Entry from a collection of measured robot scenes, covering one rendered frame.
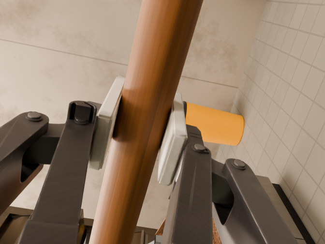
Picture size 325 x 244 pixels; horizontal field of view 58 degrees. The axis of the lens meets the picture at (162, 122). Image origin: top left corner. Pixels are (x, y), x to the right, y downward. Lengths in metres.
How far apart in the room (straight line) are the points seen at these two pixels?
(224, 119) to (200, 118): 0.26
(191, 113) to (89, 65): 1.36
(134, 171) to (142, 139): 0.02
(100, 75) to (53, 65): 0.56
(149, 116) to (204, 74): 3.43
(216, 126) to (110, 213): 2.96
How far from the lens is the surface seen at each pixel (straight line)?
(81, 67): 3.65
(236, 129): 3.21
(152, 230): 2.34
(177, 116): 0.16
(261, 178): 2.30
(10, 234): 2.28
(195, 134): 0.16
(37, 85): 3.89
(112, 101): 0.15
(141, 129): 0.16
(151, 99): 0.16
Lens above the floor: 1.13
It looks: 5 degrees down
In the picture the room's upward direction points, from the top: 79 degrees counter-clockwise
